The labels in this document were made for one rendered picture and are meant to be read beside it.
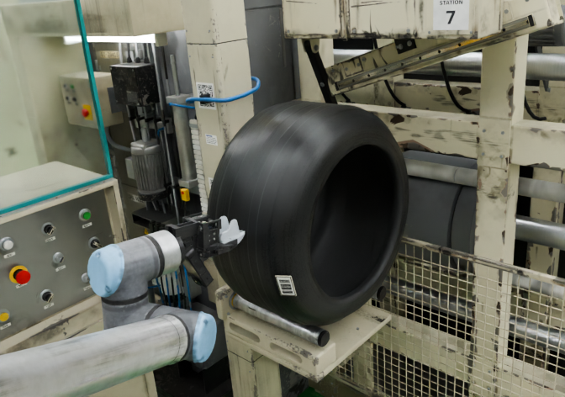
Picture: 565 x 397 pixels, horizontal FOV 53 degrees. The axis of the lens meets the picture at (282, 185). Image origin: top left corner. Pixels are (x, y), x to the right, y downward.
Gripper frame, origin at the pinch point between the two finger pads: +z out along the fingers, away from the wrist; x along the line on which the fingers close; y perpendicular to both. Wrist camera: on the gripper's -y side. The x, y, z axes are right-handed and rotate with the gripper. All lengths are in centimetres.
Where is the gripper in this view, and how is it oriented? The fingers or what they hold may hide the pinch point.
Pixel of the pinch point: (240, 235)
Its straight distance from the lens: 134.2
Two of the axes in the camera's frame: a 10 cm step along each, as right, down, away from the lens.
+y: 0.0, -9.7, -2.5
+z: 6.8, -1.8, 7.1
